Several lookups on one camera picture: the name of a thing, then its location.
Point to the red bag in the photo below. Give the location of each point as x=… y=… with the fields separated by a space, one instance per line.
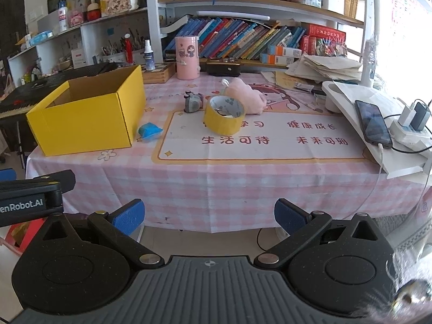
x=23 y=234

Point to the white pen organiser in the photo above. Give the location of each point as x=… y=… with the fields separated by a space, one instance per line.
x=332 y=1

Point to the orange and white box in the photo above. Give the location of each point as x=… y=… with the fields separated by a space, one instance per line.
x=287 y=51
x=275 y=59

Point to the white bottle blue label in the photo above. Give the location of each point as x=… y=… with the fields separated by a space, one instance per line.
x=62 y=17

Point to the wooden box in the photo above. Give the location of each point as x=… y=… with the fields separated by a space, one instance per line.
x=157 y=74

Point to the blue tissue pack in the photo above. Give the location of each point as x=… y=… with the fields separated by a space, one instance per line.
x=40 y=37

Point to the white shelf unit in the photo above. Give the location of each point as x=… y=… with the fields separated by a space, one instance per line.
x=91 y=37

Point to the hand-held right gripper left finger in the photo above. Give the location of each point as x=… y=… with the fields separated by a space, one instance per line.
x=130 y=213

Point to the yellow cardboard box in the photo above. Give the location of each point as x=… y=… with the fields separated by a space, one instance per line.
x=84 y=125

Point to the pink wall poster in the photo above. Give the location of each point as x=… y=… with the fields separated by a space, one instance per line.
x=410 y=10

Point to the red printed box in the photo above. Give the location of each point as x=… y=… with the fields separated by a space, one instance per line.
x=324 y=35

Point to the white charger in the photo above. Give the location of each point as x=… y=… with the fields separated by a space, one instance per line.
x=406 y=116

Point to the black smartphone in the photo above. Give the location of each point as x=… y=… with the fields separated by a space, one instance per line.
x=373 y=123

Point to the dark grey charger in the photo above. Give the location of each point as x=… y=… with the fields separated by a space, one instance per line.
x=422 y=116

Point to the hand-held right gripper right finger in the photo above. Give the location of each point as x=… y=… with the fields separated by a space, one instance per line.
x=290 y=216

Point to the black case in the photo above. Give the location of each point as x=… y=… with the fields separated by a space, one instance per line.
x=222 y=68

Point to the red jar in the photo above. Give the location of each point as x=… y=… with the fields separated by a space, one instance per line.
x=93 y=13

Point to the white spray bottle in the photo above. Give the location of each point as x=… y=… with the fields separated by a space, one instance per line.
x=150 y=59

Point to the black electronic keyboard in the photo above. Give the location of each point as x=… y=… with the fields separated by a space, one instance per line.
x=30 y=89

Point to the pink cylindrical pen holder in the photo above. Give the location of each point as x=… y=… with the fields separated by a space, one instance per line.
x=186 y=59

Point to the white box red label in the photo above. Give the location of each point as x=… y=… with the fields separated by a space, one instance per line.
x=78 y=59

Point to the white desk bookshelf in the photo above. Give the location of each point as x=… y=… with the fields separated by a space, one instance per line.
x=153 y=23

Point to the printed desk mat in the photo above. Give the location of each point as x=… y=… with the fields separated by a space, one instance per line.
x=263 y=150

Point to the small grey toy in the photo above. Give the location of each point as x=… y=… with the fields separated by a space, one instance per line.
x=192 y=103

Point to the small blue packet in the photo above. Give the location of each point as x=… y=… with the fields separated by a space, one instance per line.
x=148 y=131

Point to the red bottle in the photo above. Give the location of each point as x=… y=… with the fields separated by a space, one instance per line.
x=128 y=50

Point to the white tilted stand board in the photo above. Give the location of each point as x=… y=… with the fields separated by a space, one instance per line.
x=351 y=94

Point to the row of slanted books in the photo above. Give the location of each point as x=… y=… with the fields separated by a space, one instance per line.
x=236 y=38

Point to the yellow tape roll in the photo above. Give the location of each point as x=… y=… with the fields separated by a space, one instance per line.
x=219 y=123

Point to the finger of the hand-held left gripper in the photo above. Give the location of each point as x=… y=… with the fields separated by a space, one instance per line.
x=50 y=178
x=6 y=174

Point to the stack of papers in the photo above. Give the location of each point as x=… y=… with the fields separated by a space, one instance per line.
x=327 y=67

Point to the pink plush toy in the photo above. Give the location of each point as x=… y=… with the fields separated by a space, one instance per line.
x=244 y=96

